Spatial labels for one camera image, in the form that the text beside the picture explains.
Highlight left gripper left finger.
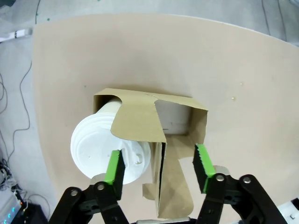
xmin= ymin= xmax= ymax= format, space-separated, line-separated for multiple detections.
xmin=48 ymin=149 xmax=130 ymax=224

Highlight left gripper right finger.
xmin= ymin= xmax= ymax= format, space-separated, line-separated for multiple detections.
xmin=192 ymin=143 xmax=285 ymax=224

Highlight white paper cup with lid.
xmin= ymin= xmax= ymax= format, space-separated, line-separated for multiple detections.
xmin=70 ymin=98 xmax=153 ymax=185

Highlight brown cardboard cup carrier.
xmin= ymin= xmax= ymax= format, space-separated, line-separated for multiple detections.
xmin=93 ymin=88 xmax=209 ymax=220

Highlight black electronics box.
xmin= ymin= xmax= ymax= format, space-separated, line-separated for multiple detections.
xmin=14 ymin=202 xmax=50 ymax=224

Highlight white plastic block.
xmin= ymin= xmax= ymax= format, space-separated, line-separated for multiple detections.
xmin=277 ymin=197 xmax=299 ymax=224

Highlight grey device with lights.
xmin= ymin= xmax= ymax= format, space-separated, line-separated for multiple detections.
xmin=0 ymin=193 xmax=20 ymax=224

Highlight white floor strip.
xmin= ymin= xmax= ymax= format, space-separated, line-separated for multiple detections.
xmin=0 ymin=27 xmax=34 ymax=43

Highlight grey floor cable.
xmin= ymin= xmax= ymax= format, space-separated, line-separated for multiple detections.
xmin=0 ymin=59 xmax=33 ymax=161

